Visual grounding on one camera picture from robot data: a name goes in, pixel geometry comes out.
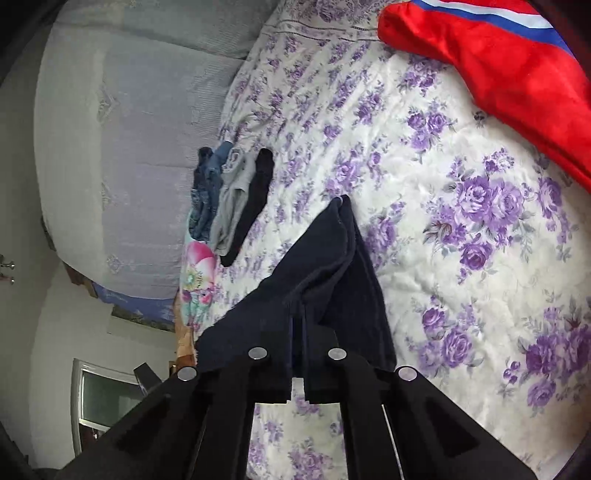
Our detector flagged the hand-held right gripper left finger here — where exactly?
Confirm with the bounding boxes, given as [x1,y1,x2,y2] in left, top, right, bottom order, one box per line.
[60,346,296,480]

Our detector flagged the window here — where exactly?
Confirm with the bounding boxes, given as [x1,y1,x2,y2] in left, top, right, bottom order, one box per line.
[71,359,153,457]

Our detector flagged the grey upholstered headboard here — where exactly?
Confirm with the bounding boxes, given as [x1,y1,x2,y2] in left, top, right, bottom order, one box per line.
[34,0,287,301]

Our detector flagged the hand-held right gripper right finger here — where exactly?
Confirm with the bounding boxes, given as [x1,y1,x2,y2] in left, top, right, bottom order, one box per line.
[302,346,539,480]

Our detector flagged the folded grey garment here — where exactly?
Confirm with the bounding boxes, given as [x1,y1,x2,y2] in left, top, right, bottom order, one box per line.
[210,148,257,252]

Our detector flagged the red striped cloth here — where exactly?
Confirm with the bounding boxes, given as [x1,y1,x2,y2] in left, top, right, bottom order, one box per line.
[378,0,591,190]

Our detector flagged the folded black garment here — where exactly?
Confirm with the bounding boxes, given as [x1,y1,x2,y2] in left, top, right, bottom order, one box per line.
[219,148,275,267]

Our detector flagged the folded blue jeans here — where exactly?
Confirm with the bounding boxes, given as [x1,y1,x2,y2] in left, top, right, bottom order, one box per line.
[189,141,234,243]

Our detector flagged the navy pants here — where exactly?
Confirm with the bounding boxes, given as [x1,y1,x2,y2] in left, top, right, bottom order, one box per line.
[196,196,398,402]

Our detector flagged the blue patterned cloth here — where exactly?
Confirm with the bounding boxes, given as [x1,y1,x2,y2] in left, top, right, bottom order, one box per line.
[92,281,176,330]

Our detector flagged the colourful floral blanket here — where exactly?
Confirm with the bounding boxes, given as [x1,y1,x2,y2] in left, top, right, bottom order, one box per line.
[178,226,218,333]

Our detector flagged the purple floral bed sheet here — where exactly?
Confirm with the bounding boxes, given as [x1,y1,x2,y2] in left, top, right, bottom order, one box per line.
[180,0,591,480]

